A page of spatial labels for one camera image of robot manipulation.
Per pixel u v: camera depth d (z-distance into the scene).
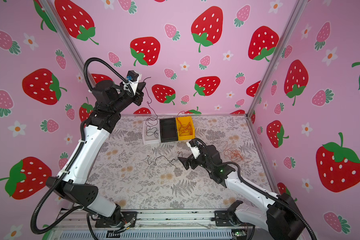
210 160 0.58
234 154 0.98
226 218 0.74
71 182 0.41
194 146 0.66
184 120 1.12
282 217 0.40
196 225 0.73
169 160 0.96
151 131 1.10
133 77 0.52
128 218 0.74
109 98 0.48
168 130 1.10
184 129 1.11
